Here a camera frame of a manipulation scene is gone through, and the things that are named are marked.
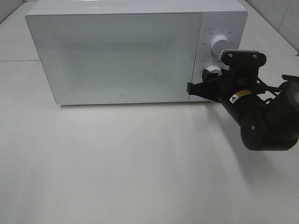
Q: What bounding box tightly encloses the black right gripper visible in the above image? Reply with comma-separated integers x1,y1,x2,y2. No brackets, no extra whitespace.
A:
187,67,266,126

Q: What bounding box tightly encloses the white timer knob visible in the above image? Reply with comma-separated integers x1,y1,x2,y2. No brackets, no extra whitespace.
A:
207,65,222,76

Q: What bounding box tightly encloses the white microwave door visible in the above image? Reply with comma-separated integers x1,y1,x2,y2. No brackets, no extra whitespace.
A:
26,13,201,105

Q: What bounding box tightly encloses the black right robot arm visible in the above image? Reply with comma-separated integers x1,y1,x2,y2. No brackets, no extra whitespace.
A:
187,66,299,151

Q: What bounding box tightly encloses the upper white power knob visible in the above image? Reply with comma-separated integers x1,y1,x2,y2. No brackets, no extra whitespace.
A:
210,34,230,55

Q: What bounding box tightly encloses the white microwave oven body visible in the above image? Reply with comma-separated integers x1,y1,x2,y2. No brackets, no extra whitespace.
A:
25,0,248,102

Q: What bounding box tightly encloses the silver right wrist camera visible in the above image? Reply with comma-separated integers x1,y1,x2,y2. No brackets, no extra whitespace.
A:
219,49,267,68

